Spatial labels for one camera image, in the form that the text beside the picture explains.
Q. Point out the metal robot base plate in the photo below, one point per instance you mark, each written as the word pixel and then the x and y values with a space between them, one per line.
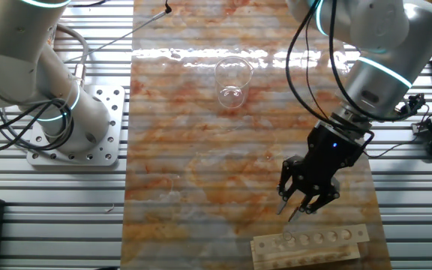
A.
pixel 113 112

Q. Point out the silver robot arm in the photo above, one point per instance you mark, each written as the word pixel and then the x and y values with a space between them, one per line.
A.
pixel 381 82

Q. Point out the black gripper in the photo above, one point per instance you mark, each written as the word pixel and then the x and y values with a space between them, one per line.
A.
pixel 332 150

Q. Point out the orange marble pattern mat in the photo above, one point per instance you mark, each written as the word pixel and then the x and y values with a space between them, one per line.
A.
pixel 201 168

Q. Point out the small curled scrap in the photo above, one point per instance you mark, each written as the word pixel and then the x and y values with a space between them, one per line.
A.
pixel 110 209

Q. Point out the clear glass beaker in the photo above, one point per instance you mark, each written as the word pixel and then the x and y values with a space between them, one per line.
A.
pixel 233 93

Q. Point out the clear glass test tube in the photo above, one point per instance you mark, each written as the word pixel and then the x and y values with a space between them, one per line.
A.
pixel 288 236

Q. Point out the wooden test tube rack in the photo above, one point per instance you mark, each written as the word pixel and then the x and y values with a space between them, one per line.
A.
pixel 306 253

